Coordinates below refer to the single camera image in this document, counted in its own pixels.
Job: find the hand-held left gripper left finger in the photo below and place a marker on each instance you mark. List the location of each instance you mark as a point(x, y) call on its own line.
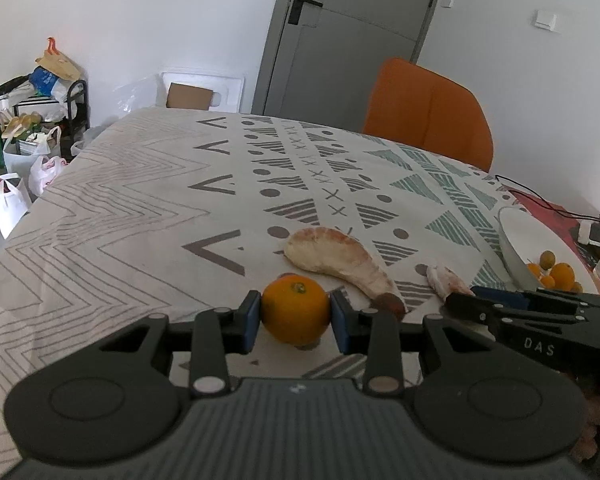
point(250, 321)

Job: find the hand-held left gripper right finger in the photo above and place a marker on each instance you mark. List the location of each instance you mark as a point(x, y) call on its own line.
point(341, 322)

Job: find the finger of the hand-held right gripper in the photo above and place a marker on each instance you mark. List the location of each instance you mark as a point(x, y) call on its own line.
point(472, 310)
point(502, 297)

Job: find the small peeled pomelo segment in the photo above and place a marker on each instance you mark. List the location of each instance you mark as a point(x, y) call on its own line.
point(445, 280)

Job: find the small orange kumquat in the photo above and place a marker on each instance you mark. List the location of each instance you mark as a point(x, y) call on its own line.
point(534, 270)
point(547, 281)

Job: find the large orange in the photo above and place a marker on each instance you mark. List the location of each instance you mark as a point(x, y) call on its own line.
point(296, 310)
point(563, 276)

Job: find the white plate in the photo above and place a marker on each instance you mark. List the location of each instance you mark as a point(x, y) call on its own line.
point(517, 250)

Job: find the person's right hand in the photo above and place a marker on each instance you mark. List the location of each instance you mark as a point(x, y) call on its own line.
point(597, 420)

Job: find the dark brown round fruit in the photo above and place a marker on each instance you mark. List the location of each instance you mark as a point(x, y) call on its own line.
point(391, 306)

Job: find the large peeled pomelo segment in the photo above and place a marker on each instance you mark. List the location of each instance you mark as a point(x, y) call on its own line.
point(330, 255)

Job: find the red table mat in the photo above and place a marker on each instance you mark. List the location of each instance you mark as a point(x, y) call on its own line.
point(555, 210)

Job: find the white charger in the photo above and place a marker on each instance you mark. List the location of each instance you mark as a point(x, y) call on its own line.
point(595, 234)

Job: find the orange chair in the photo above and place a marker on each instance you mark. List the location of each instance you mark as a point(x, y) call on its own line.
point(425, 110)

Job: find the brown cardboard box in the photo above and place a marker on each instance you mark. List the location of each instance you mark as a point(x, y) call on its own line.
point(190, 96)

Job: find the white foam board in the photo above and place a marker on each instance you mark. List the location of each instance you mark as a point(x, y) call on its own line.
point(227, 87)

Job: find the clear plastic bag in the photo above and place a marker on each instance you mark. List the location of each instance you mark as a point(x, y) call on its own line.
point(97, 127)

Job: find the red printed plastic bag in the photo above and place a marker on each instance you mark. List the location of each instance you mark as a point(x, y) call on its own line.
point(47, 175)

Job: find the plain white plastic bag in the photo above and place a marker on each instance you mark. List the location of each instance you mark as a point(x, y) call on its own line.
point(10, 210)

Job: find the black metal rack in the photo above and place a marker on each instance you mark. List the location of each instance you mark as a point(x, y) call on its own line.
point(77, 105)

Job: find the white bag with groceries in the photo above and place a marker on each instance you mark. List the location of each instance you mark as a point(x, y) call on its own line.
point(30, 147)

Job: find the grey door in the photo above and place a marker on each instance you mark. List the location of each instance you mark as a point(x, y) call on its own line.
point(350, 35)

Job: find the blue and white bag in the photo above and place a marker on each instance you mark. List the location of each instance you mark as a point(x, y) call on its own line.
point(44, 80)

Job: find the tan paper bag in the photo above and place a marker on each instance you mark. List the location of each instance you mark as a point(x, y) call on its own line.
point(57, 62)

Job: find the white light switch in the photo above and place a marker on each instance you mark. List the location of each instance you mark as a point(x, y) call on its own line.
point(546, 19)

